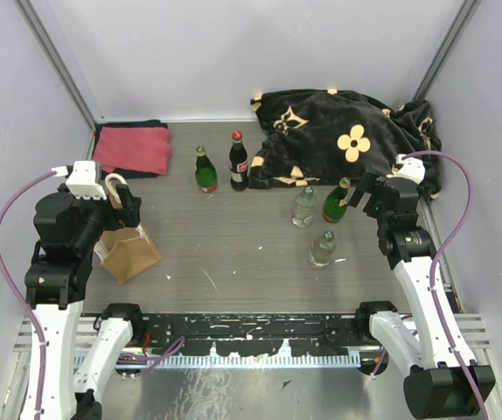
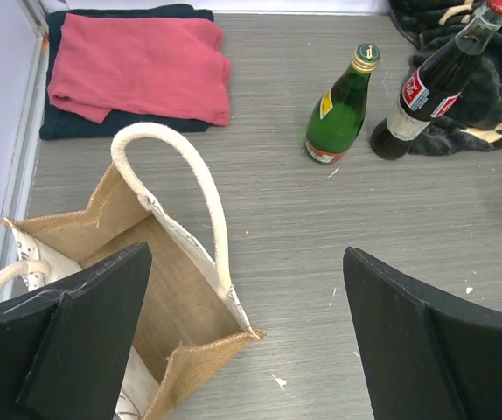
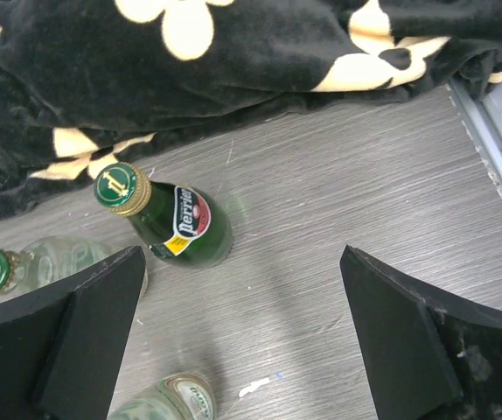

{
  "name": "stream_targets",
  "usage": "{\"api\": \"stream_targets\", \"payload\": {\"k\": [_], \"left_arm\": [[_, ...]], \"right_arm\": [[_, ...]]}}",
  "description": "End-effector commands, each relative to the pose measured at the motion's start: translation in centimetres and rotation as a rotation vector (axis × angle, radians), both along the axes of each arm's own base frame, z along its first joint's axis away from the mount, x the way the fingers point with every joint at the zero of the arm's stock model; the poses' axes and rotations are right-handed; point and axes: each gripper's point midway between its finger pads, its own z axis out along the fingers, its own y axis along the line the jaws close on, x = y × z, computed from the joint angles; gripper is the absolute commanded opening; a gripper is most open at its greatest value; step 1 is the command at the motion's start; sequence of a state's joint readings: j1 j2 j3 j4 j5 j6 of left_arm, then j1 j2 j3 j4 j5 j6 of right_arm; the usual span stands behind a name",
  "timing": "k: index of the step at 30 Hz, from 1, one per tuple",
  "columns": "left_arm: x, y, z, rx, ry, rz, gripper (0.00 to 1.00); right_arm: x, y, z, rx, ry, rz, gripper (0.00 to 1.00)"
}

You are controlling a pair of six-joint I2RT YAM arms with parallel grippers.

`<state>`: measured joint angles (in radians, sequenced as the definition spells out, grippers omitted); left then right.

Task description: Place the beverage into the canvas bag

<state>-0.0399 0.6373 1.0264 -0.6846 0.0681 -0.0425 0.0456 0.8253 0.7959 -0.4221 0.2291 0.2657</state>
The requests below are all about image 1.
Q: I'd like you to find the brown canvas bag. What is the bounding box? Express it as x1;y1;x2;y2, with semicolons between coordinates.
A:
94;173;163;284

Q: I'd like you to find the cola glass bottle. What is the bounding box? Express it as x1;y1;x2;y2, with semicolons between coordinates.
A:
229;130;249;192

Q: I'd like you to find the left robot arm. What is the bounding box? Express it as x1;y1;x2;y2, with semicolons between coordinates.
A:
21;185;146;419

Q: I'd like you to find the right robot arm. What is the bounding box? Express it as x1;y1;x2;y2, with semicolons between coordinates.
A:
349;173;496;419

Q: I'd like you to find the green bottle right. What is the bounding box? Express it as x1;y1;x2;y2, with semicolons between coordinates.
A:
323;177;352;223

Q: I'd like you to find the green bottle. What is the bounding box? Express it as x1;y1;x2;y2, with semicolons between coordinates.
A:
195;145;218;193
323;177;352;223

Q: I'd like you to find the dark blue folded cloth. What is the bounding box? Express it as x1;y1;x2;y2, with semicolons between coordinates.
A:
92;119;172;179

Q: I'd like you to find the clear bottle upper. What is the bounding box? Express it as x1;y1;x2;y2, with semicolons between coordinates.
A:
291;186;317;228

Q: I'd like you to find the clear bottle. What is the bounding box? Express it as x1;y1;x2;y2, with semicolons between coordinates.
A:
308;230;336;269
291;186;317;228

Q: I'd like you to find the clear bottle lower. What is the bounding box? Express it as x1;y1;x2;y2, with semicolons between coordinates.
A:
308;230;336;269

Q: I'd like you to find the red folded cloth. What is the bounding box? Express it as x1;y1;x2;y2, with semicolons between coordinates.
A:
93;127;171;175

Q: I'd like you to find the black floral blanket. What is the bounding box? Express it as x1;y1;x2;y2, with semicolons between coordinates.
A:
248;89;443;198

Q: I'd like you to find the green bottle left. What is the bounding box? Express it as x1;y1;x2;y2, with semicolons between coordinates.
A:
195;145;218;193

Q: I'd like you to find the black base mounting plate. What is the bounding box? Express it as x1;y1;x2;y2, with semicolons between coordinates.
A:
128;313;380;357

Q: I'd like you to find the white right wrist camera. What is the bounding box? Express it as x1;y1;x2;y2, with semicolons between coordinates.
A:
393;154;425;185

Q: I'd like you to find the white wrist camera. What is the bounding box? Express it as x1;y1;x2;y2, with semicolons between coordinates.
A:
52;160;107;200
393;154;425;185

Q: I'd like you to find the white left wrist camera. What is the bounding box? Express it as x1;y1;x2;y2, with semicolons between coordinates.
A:
52;160;107;200

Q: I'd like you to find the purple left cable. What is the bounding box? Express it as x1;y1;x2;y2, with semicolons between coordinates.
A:
0;170;58;417

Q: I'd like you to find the white cable duct strip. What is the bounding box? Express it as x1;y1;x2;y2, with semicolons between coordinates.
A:
73;352;362;369

